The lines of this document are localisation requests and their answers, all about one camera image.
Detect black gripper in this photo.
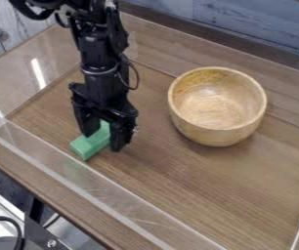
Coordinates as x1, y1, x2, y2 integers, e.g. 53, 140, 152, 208
69, 69, 139, 152

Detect green rectangular block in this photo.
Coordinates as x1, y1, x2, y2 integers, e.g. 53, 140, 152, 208
71, 121, 111, 160

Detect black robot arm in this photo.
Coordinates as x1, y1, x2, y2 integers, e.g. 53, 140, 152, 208
9, 0, 140, 151

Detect light wooden bowl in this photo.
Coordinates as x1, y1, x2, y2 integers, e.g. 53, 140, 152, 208
167, 66, 268, 146

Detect clear acrylic tray wall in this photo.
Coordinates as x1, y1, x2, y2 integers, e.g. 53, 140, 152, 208
0, 16, 299, 250

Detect black metal bracket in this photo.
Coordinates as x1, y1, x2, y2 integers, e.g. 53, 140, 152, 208
23, 198, 72, 250

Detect black cable loop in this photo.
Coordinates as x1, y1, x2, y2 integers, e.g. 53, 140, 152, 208
0, 215, 27, 250

